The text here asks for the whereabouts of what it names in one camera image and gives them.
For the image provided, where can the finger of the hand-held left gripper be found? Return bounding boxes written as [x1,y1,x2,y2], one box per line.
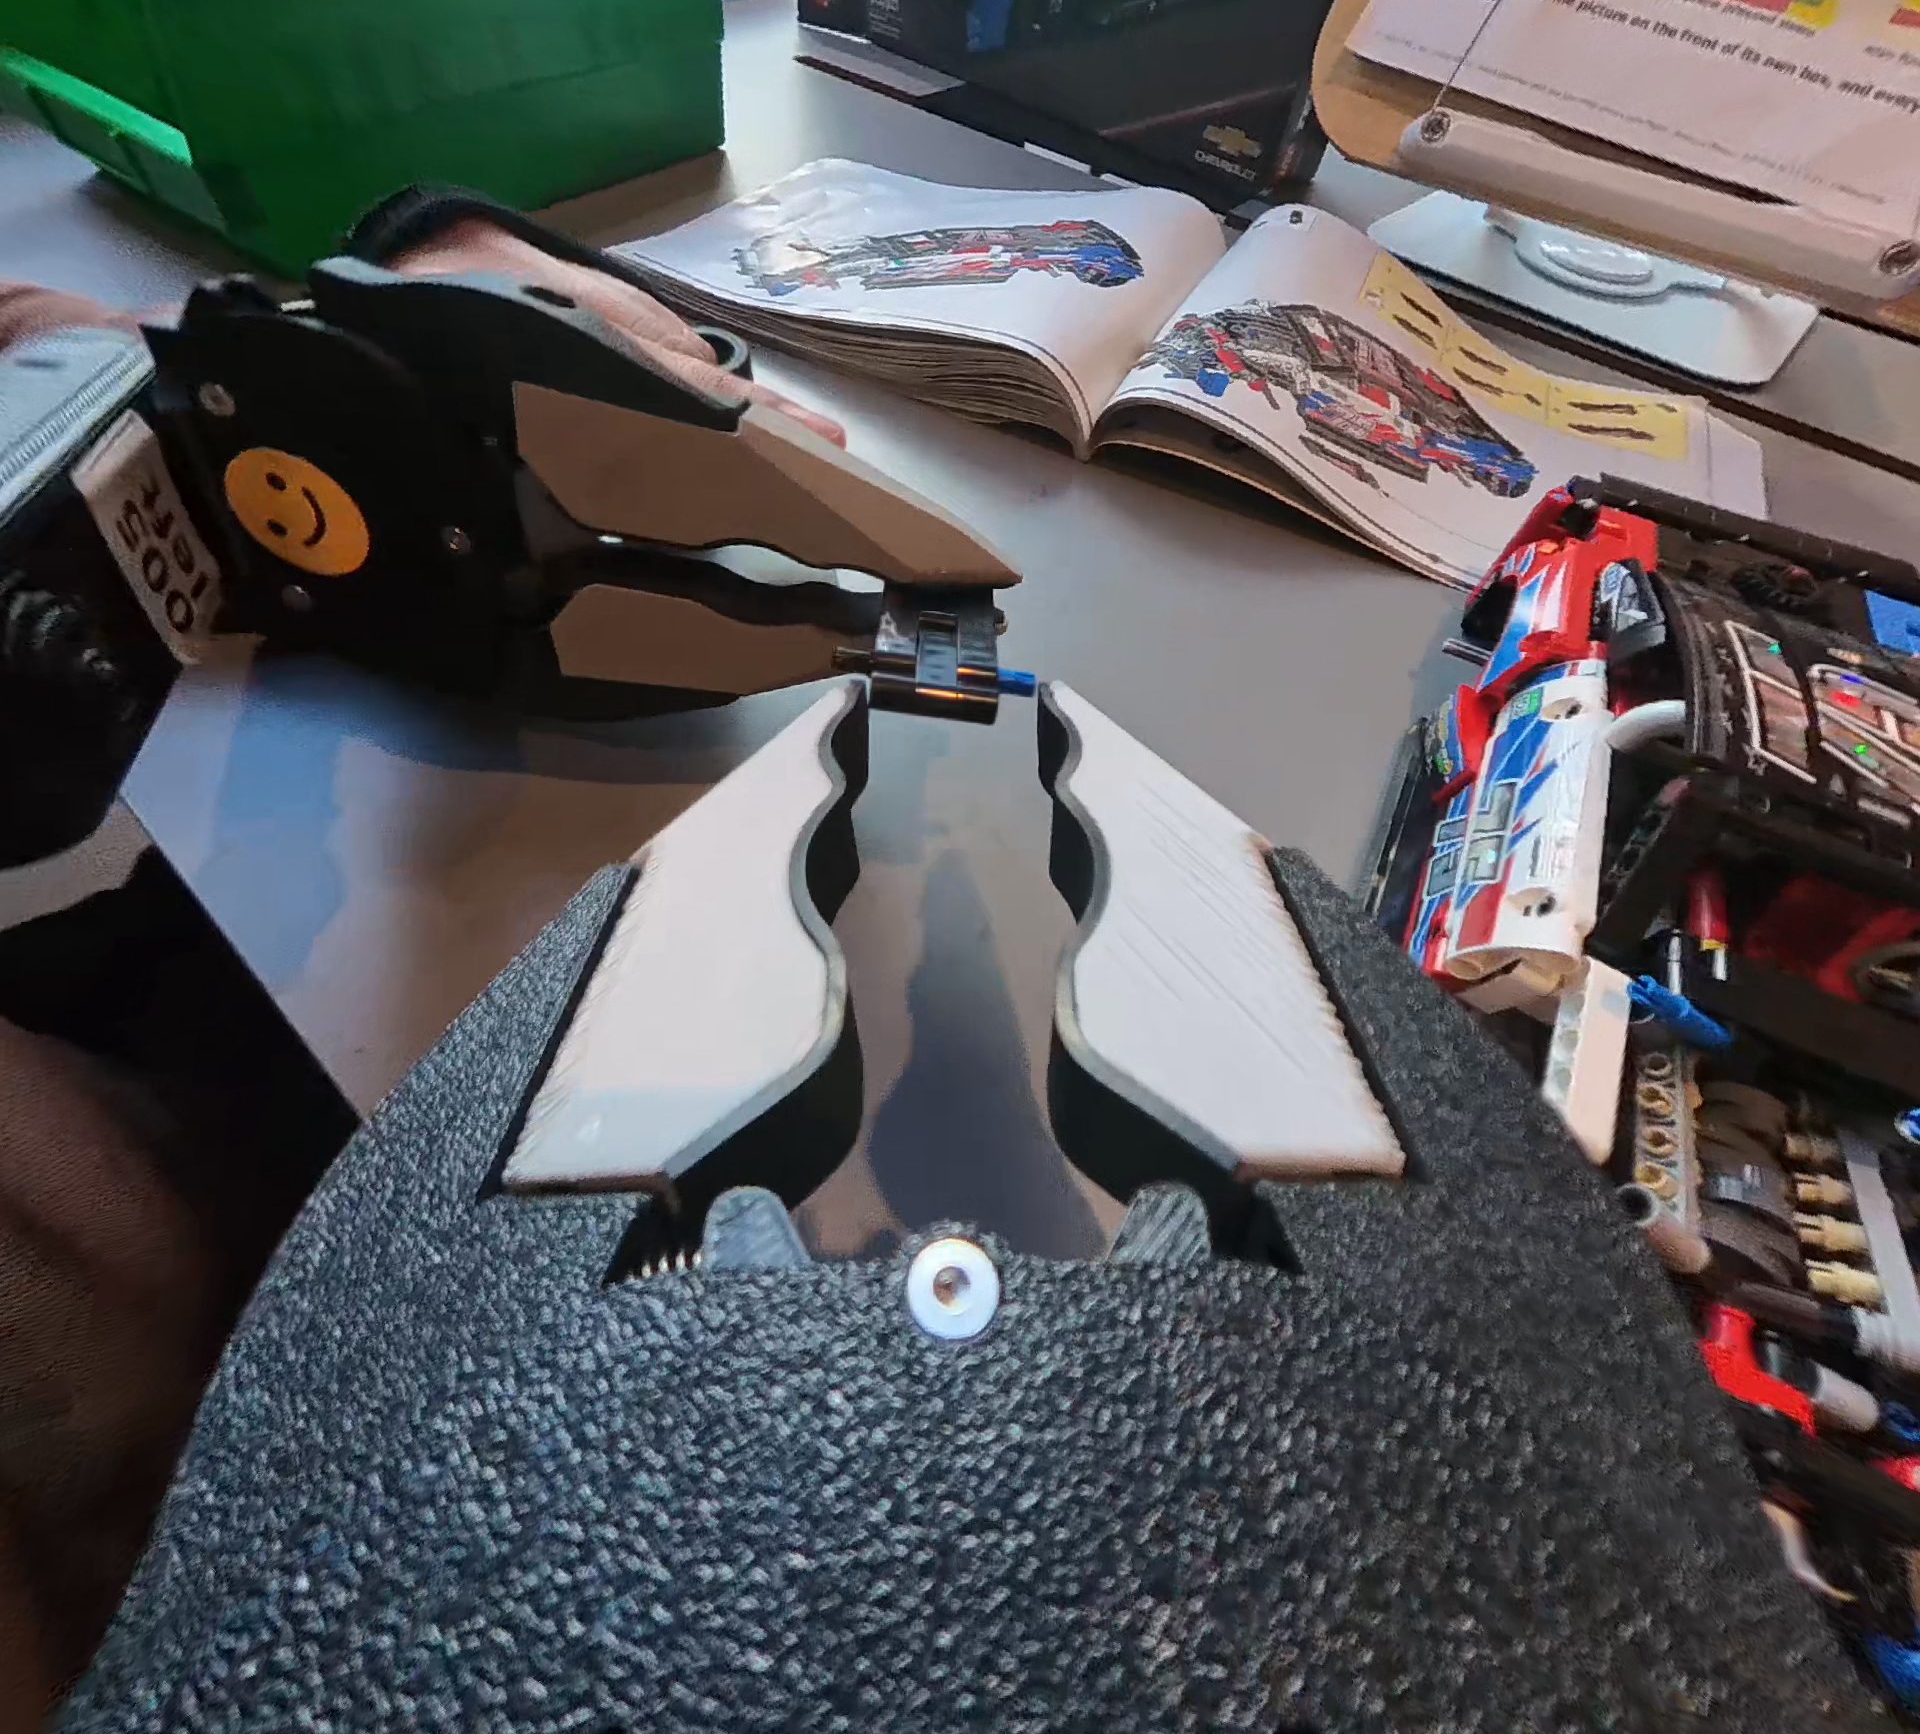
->
[510,384,1025,592]
[546,583,902,694]

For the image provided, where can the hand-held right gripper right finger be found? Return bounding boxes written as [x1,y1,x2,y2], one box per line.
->
[1034,680,1411,1227]

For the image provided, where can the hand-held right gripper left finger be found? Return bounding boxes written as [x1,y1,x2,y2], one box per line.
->
[501,680,871,1201]

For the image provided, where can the black brick assembly blue pins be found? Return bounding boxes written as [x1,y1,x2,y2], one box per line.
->
[832,586,1040,729]

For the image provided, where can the red toy race car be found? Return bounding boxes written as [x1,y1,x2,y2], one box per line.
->
[1371,470,1920,1016]

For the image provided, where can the toy car chassis parts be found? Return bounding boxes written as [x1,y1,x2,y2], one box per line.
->
[1543,925,1920,1734]

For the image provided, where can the light grey desk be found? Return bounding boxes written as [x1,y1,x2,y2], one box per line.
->
[0,0,1920,1123]

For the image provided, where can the person's left hand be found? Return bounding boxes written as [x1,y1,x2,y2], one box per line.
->
[382,213,849,451]

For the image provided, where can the open instruction book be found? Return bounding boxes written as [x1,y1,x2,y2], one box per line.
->
[605,158,1771,588]

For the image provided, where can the green plastic bin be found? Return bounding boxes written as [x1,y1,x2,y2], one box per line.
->
[0,0,729,275]

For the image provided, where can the black toy car box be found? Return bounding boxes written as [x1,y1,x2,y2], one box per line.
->
[786,0,1411,211]

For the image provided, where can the person's brown sweater torso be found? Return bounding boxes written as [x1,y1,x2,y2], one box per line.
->
[0,1015,362,1734]

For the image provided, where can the plywood board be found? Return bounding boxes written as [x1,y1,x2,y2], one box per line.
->
[1308,0,1920,342]

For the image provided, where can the yellow and white sticker sheet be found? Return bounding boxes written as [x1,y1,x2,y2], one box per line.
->
[1356,248,1771,529]

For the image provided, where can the white tablet stand base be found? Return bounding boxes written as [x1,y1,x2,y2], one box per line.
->
[1368,188,1819,390]

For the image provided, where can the printed instruction sheet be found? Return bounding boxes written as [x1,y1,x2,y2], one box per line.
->
[1342,0,1920,245]

